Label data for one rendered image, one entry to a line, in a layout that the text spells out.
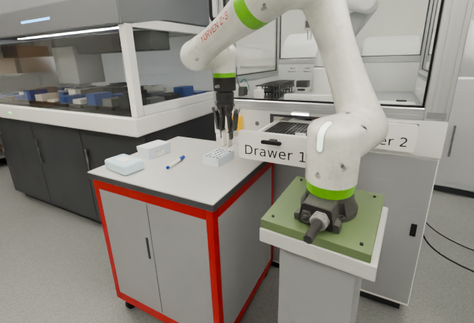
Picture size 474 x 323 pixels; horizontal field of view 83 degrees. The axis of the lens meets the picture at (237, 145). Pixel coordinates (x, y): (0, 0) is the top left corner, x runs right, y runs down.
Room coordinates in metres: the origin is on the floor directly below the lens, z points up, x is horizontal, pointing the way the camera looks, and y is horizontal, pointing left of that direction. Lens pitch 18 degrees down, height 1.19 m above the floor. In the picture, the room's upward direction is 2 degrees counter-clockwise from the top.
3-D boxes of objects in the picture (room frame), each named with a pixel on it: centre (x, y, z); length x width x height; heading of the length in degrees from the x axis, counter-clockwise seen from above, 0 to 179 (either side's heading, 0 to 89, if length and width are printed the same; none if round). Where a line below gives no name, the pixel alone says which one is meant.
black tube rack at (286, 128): (1.11, -0.23, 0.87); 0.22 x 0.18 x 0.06; 152
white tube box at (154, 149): (1.23, 0.40, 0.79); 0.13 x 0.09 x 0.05; 144
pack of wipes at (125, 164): (1.05, 0.47, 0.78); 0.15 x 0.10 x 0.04; 53
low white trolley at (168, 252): (1.14, 0.21, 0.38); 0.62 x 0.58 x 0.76; 62
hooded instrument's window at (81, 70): (2.33, 1.05, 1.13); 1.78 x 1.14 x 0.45; 62
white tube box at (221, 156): (1.12, 0.08, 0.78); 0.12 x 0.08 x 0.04; 148
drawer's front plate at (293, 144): (0.93, -0.14, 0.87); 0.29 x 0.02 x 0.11; 62
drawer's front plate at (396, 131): (1.06, -0.57, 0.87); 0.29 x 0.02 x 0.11; 62
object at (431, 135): (1.62, -0.56, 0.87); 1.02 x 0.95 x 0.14; 62
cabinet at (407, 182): (1.62, -0.56, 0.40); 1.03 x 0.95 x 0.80; 62
